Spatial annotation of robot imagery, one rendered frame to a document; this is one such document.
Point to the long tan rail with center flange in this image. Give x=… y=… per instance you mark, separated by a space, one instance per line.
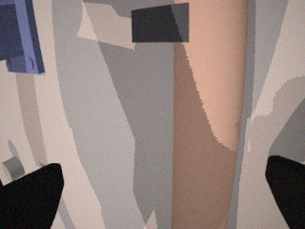
x=209 y=66

